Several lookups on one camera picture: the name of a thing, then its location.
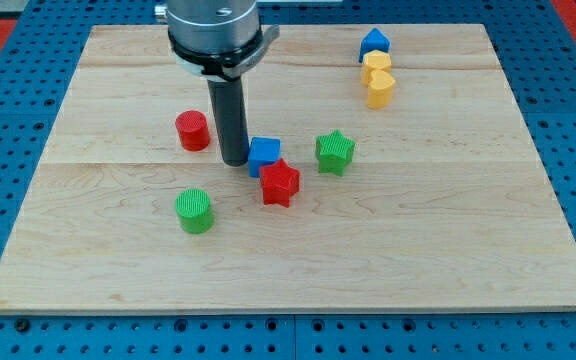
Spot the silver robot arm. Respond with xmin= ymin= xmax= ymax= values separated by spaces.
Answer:
xmin=154 ymin=0 xmax=280 ymax=167

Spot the green star block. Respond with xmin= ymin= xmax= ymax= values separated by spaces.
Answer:
xmin=315 ymin=129 xmax=355 ymax=176

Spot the red cylinder block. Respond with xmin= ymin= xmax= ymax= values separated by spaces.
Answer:
xmin=175 ymin=110 xmax=211 ymax=151

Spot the red star block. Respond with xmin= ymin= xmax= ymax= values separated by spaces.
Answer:
xmin=260 ymin=158 xmax=300 ymax=208

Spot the blue pentagon block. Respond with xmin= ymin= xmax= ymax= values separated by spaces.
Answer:
xmin=358 ymin=28 xmax=390 ymax=63

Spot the wooden board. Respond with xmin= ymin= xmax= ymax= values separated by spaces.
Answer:
xmin=0 ymin=24 xmax=576 ymax=316

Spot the green cylinder block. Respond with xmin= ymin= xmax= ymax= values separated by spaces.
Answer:
xmin=175 ymin=188 xmax=214 ymax=234

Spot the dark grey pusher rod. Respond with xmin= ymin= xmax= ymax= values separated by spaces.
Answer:
xmin=208 ymin=78 xmax=249 ymax=167

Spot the yellow heart block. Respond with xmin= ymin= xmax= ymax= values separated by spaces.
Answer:
xmin=366 ymin=70 xmax=396 ymax=109

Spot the yellow pentagon block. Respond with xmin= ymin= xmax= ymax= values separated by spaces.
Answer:
xmin=360 ymin=50 xmax=392 ymax=86

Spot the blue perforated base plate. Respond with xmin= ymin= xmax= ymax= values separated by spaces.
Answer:
xmin=0 ymin=1 xmax=576 ymax=359

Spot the blue cube block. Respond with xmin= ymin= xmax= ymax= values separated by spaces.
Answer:
xmin=248 ymin=137 xmax=281 ymax=178

